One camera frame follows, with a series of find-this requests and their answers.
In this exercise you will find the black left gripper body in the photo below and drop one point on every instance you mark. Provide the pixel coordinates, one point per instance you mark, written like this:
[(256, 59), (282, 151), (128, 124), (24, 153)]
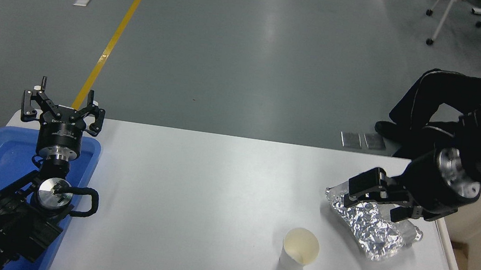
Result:
[(61, 137)]

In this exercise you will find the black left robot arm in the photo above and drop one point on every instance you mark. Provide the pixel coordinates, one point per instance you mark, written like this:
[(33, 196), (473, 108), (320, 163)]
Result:
[(10, 221)]

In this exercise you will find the crumpled foil tray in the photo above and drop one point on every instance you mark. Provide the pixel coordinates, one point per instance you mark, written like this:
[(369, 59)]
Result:
[(372, 231)]

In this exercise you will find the seated person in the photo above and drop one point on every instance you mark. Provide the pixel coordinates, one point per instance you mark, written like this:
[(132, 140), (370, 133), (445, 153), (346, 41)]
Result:
[(431, 95)]

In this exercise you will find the metal floor plate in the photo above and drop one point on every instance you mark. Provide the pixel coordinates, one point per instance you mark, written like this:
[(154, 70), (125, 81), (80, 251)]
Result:
[(351, 140), (375, 141)]

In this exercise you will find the white paper cup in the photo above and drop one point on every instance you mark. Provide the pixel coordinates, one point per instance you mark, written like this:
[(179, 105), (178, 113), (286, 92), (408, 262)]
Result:
[(294, 259)]

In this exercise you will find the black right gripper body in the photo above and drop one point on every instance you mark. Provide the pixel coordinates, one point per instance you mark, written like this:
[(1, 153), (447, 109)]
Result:
[(427, 183)]

